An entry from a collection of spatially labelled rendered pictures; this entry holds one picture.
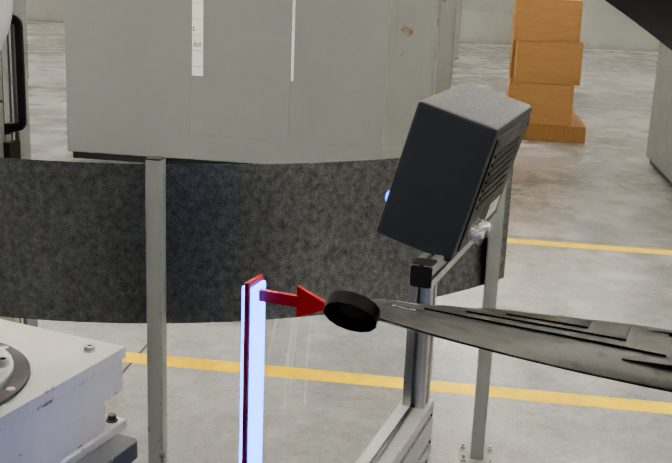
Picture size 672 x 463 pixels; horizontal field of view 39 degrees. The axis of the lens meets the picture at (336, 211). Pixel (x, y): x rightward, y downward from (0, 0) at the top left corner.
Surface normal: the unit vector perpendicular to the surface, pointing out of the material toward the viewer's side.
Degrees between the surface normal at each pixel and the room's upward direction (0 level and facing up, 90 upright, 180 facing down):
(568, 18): 90
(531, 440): 0
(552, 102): 90
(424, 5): 90
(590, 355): 5
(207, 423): 0
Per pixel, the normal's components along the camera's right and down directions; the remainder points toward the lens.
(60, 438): 0.92, 0.13
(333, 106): -0.14, 0.24
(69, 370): 0.04, -0.97
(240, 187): 0.25, 0.25
